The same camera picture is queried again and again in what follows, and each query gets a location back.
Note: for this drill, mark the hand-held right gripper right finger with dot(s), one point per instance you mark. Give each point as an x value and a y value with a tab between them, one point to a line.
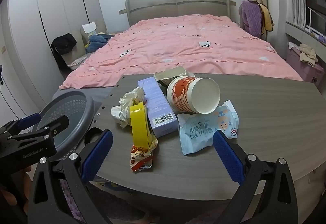
228	155

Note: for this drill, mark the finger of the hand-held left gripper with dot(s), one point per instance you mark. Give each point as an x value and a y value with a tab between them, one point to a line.
57	123
28	120

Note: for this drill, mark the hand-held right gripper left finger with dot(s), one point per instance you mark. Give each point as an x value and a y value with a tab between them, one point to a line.
98	152

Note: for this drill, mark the grey perforated plastic basket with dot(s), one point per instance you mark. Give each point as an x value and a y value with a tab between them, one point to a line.
76	122

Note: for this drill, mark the light blue wipe packet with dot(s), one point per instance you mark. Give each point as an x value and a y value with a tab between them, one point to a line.
198	129

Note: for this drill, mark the white paper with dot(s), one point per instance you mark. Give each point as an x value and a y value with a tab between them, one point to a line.
122	109

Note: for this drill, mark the light purple carton box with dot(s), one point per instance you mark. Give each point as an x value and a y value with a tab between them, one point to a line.
158	106

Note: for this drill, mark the red printed paper cup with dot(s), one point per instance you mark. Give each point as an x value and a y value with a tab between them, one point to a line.
183	94

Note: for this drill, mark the torn white cardboard carton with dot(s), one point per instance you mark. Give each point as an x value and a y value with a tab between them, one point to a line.
168	73

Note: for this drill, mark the person's left hand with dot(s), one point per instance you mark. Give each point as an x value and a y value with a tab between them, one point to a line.
6	197

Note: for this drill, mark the white door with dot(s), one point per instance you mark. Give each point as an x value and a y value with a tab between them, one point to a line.
15	96

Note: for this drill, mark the purple rug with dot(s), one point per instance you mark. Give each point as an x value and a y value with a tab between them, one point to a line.
67	196

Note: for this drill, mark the magazine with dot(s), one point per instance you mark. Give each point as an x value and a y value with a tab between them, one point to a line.
77	62

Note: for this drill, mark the beige armchair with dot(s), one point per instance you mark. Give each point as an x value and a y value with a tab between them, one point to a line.
100	26
73	57

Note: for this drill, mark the black clothes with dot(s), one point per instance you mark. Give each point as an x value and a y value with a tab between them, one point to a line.
63	43

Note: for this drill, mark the blue plush blanket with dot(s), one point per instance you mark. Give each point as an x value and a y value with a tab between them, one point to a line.
98	40

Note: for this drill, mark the white towel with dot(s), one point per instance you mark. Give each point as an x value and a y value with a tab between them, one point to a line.
89	27

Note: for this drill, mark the pink storage box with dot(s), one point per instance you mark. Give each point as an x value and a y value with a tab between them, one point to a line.
300	68

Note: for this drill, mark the pink printed duvet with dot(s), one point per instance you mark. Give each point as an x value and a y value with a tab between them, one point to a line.
178	45

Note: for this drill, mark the beige cloth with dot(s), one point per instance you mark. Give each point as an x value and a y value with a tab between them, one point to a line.
308	54

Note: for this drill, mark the purple plush garment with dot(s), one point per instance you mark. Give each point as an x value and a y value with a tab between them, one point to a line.
250	19

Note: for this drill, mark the grey window ledge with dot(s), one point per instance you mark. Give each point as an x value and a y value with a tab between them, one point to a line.
305	38

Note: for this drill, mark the yellow garment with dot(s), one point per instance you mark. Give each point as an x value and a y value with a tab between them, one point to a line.
267	19

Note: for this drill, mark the bed with grey headboard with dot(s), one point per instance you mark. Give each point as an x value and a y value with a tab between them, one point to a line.
178	2

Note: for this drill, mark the dark window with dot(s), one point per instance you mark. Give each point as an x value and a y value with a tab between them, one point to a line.
318	10

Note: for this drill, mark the beige light switch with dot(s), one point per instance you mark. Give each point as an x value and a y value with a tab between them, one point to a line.
2	49

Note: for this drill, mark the beige wall switch panel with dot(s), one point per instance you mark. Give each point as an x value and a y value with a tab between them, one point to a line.
233	2
123	12

